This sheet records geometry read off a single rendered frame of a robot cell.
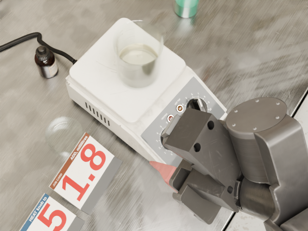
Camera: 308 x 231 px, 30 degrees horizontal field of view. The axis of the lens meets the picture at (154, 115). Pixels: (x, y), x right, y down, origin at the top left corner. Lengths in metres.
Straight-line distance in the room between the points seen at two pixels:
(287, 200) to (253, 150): 0.05
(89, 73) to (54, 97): 0.11
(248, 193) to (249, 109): 0.09
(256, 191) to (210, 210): 0.09
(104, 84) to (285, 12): 0.34
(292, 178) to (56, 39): 0.51
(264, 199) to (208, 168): 0.06
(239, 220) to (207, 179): 0.24
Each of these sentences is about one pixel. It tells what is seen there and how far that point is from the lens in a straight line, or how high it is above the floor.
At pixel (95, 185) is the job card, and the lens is 0.82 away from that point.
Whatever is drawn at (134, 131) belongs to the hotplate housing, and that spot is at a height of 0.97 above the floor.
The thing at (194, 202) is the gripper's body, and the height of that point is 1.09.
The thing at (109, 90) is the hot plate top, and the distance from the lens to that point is 0.77.
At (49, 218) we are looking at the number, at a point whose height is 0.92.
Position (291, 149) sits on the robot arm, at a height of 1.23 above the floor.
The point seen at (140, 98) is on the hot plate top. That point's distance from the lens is 0.77.
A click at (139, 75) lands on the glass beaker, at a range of 0.73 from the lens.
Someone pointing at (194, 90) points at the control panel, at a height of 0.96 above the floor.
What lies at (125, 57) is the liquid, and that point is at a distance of 0.77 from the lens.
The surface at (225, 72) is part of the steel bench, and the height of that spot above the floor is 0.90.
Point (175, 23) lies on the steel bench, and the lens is 0.92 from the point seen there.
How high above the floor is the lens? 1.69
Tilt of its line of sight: 68 degrees down
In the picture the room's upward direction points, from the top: 4 degrees clockwise
